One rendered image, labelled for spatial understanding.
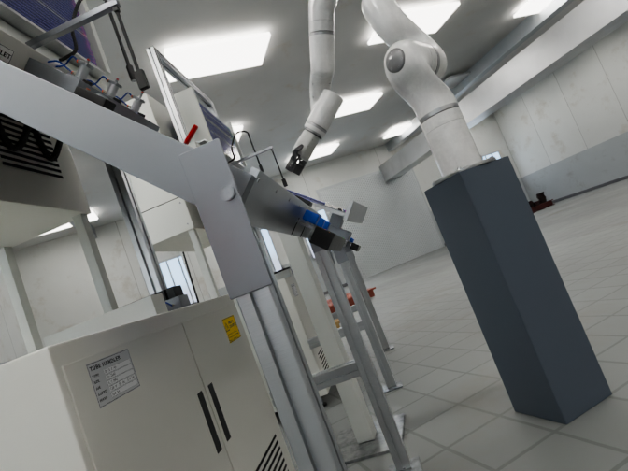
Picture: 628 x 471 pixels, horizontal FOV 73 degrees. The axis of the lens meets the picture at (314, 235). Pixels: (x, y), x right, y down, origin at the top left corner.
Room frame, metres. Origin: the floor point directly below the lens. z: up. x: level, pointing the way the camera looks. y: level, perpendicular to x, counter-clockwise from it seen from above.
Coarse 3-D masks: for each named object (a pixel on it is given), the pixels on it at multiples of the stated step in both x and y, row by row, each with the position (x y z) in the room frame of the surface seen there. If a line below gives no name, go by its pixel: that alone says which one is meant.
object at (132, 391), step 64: (192, 320) 0.92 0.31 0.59; (0, 384) 0.54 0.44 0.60; (64, 384) 0.54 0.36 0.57; (128, 384) 0.65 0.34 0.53; (192, 384) 0.83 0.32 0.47; (256, 384) 1.15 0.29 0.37; (0, 448) 0.54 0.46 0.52; (64, 448) 0.53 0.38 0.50; (128, 448) 0.61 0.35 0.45; (192, 448) 0.76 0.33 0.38; (256, 448) 1.02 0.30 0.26
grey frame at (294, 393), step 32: (128, 192) 1.25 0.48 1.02; (128, 224) 1.25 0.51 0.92; (320, 256) 1.19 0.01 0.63; (160, 288) 1.24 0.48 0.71; (256, 320) 0.46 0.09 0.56; (288, 320) 0.48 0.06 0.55; (352, 320) 1.19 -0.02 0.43; (256, 352) 0.46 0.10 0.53; (288, 352) 0.45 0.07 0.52; (352, 352) 1.19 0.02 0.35; (288, 384) 0.46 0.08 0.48; (288, 416) 0.46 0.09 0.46; (320, 416) 0.46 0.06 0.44; (384, 416) 1.20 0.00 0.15; (320, 448) 0.45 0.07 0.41
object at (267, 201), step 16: (256, 176) 0.51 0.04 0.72; (256, 192) 0.53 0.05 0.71; (272, 192) 0.60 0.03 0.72; (288, 192) 0.69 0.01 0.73; (256, 208) 0.57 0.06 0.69; (272, 208) 0.64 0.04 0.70; (288, 208) 0.74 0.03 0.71; (304, 208) 0.88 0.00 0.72; (256, 224) 0.60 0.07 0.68; (272, 224) 0.69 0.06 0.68; (288, 224) 0.80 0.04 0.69
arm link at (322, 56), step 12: (312, 36) 1.42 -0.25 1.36; (324, 36) 1.41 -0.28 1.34; (312, 48) 1.43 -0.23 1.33; (324, 48) 1.42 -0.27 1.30; (312, 60) 1.45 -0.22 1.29; (324, 60) 1.43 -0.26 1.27; (312, 72) 1.47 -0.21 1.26; (324, 72) 1.45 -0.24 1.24; (312, 84) 1.54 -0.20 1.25; (324, 84) 1.54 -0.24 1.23; (312, 96) 1.57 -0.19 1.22; (312, 108) 1.58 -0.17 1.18
